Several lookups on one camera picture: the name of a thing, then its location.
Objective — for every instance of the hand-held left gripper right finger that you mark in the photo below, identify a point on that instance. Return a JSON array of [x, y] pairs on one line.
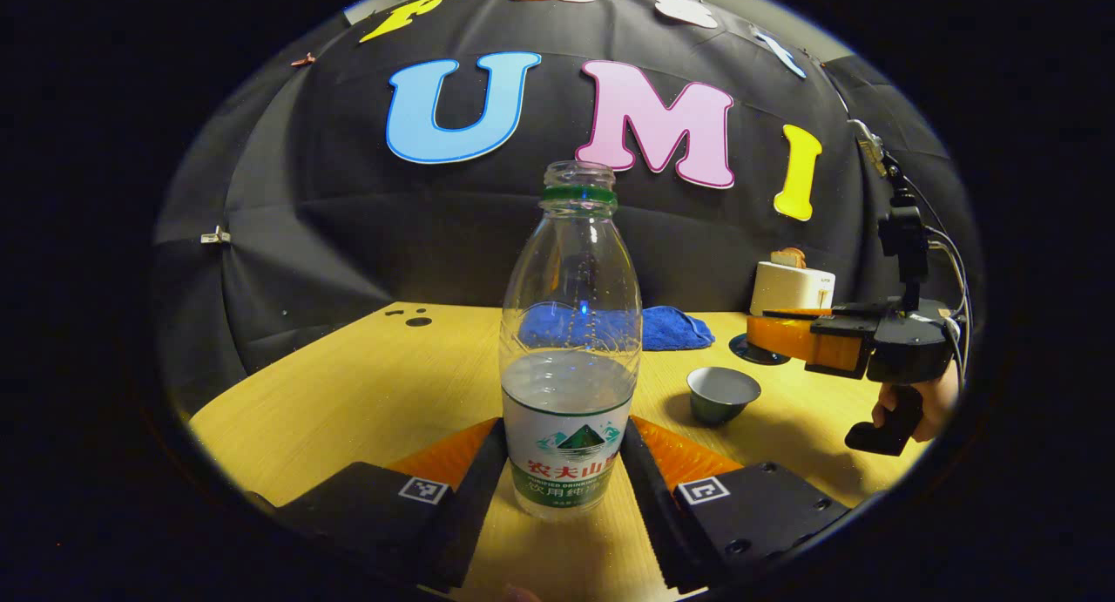
[[649, 506]]

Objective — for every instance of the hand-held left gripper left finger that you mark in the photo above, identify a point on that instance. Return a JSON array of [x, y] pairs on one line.
[[475, 497]]

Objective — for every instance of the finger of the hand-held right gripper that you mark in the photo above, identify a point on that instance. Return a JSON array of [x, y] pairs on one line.
[[801, 312], [784, 339]]

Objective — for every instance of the dark teacup lid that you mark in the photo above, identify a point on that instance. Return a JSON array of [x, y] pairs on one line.
[[754, 352]]

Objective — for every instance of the grey ceramic teacup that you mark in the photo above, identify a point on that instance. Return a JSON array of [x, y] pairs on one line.
[[721, 391]]

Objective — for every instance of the clear plastic water bottle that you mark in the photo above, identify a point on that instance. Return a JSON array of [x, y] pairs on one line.
[[568, 410]]

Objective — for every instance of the white toaster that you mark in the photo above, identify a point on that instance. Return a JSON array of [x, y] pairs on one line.
[[791, 290]]

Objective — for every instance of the toast slice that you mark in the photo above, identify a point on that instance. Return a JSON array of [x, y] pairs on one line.
[[788, 257]]

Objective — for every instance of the blue towel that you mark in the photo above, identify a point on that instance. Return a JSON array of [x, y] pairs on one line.
[[678, 330]]

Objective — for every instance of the black backdrop cloth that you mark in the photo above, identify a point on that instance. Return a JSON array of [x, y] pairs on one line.
[[331, 201]]

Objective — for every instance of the white clip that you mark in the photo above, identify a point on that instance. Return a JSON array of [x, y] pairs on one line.
[[215, 235]]

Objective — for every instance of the red clip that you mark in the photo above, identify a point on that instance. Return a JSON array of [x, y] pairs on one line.
[[303, 60]]

